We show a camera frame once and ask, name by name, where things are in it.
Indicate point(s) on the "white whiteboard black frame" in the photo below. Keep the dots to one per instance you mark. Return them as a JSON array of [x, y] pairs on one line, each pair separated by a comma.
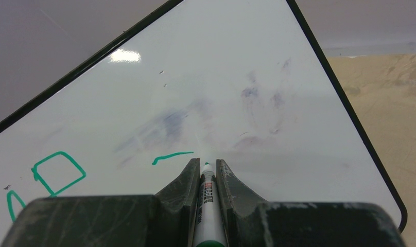
[[243, 81]]

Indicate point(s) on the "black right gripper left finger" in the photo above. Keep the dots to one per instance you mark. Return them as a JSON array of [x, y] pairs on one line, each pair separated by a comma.
[[166, 218]]

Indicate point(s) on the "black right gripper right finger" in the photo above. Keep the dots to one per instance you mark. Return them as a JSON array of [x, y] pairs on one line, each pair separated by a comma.
[[250, 220]]

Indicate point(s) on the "white marker pen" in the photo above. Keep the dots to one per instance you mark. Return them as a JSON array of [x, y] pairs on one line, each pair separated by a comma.
[[209, 229]]

